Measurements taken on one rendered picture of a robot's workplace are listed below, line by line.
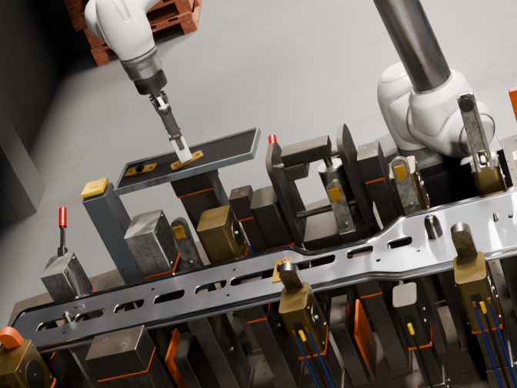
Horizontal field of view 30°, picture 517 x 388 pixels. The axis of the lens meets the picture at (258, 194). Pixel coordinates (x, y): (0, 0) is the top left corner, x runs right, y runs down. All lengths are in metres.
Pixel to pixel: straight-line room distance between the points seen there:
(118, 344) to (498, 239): 0.81
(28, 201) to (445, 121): 3.54
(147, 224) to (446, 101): 0.78
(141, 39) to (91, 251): 2.75
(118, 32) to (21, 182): 3.39
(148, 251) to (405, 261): 0.63
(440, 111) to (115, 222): 0.86
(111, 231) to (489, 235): 1.00
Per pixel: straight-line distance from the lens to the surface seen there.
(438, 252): 1.98
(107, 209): 2.47
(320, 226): 2.27
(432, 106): 2.40
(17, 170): 5.54
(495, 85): 4.91
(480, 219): 2.04
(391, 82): 2.58
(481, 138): 2.10
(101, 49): 7.52
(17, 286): 4.92
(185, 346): 2.26
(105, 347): 2.09
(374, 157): 2.15
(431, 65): 2.38
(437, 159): 2.67
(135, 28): 2.21
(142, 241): 2.27
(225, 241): 2.22
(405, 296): 1.91
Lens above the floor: 2.10
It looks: 27 degrees down
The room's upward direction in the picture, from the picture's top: 23 degrees counter-clockwise
